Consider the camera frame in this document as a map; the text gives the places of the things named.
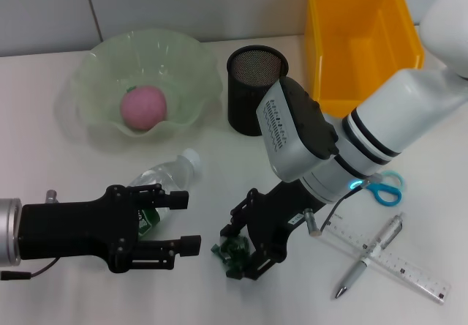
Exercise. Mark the blue scissors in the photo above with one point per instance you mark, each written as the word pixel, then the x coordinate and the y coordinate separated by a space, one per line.
pixel 387 197

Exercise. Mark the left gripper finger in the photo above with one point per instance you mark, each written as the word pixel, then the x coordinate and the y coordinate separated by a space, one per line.
pixel 190 244

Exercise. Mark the white silver ballpoint pen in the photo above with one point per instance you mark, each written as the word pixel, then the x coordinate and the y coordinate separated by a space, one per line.
pixel 360 266

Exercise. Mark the clear plastic water bottle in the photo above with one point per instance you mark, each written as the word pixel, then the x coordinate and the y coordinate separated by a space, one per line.
pixel 172 171

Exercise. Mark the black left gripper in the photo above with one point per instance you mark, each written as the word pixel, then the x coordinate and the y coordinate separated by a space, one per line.
pixel 73 230

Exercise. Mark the black mesh pen holder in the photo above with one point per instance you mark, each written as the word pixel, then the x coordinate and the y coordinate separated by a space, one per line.
pixel 245 98

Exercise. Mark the pink peach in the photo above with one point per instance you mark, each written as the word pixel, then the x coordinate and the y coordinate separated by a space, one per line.
pixel 144 107

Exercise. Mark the transparent plastic ruler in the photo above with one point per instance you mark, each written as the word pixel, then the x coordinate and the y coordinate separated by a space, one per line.
pixel 420 273

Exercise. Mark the green glass fruit bowl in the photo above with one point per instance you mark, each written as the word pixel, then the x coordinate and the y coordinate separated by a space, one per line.
pixel 164 54

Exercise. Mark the yellow plastic bin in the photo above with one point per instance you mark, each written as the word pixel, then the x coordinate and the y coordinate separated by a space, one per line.
pixel 365 47

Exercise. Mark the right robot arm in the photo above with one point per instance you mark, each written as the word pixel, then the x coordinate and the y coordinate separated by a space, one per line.
pixel 402 112

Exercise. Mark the green plastic wrapper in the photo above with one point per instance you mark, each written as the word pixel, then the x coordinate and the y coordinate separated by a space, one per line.
pixel 234 248

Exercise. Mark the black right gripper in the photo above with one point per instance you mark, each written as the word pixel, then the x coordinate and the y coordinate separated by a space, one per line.
pixel 278 211

